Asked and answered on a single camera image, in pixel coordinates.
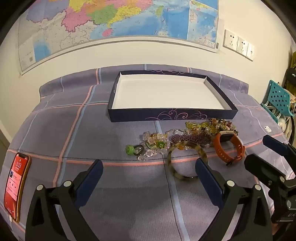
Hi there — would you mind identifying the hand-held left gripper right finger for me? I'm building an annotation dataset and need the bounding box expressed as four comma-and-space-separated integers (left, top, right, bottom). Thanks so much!
195, 159, 273, 241

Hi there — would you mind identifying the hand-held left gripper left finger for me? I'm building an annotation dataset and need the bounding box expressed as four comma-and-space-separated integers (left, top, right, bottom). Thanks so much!
25, 159, 104, 241

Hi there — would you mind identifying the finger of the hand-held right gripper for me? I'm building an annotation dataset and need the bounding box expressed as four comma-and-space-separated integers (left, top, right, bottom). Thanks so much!
262, 135, 296, 167
244, 153, 287, 186

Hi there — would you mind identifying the orange smartwatch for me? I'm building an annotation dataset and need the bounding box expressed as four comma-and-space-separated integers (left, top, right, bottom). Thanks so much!
213, 130, 246, 166

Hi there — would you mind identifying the tortoiseshell bangle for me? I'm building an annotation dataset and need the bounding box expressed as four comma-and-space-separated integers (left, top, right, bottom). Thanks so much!
167, 142, 208, 179

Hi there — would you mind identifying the purple bead bracelet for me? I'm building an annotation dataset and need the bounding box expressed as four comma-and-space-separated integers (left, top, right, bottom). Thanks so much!
171, 134, 212, 149

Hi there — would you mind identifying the green ring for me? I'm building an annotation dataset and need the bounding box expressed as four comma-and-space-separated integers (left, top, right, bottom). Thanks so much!
125, 144, 145, 156

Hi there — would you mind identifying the multicolour bead bracelet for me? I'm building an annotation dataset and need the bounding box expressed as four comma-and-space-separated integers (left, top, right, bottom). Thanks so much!
209, 118, 238, 135

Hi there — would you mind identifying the clear crystal bead bracelet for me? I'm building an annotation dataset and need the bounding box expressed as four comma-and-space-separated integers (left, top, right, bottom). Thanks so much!
138, 131, 171, 162

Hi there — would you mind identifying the dark blue shallow box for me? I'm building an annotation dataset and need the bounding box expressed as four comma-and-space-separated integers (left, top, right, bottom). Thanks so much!
107, 71, 238, 123

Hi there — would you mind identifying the teal plastic basket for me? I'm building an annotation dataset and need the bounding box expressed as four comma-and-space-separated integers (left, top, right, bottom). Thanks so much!
261, 80, 294, 123

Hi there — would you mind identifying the purple plaid blanket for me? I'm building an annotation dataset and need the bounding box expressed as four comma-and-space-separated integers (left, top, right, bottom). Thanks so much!
0, 66, 292, 241

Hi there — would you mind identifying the black bag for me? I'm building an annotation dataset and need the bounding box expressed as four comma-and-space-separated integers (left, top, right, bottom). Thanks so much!
285, 68, 296, 93

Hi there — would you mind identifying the red smartphone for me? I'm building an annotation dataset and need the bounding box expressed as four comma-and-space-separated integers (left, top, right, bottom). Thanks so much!
4, 152, 31, 223

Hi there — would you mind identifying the white wall socket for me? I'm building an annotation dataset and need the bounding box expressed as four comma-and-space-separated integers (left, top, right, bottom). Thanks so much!
236, 36, 249, 56
223, 29, 238, 52
246, 43, 255, 61

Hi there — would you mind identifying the colourful wall map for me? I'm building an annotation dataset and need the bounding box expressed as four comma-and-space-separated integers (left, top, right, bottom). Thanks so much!
17, 0, 220, 76

